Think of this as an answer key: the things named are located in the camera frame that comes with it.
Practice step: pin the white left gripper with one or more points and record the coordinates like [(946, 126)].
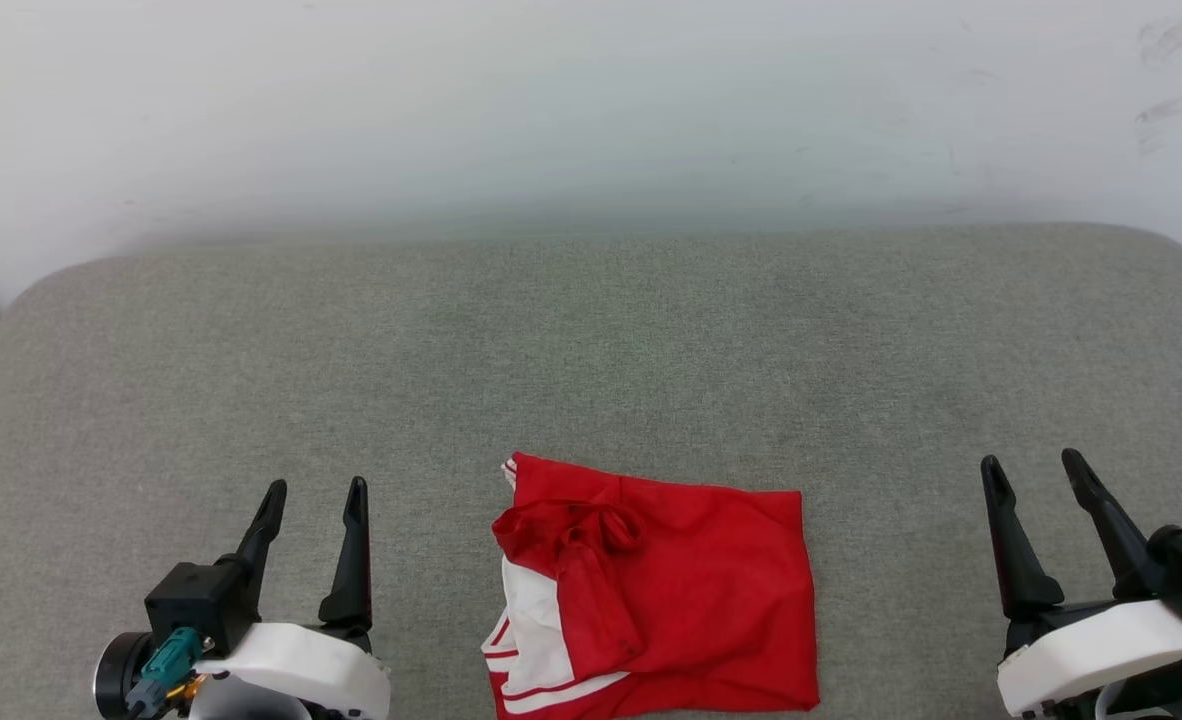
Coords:
[(301, 665)]

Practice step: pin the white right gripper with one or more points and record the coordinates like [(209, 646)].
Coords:
[(1091, 650)]

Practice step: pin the red and white shirt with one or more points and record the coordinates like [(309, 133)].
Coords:
[(691, 590)]

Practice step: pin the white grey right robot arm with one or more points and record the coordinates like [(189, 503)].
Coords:
[(1171, 695)]

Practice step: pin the grey fabric sofa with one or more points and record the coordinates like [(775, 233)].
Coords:
[(651, 350)]

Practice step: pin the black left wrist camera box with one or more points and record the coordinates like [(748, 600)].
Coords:
[(201, 605)]

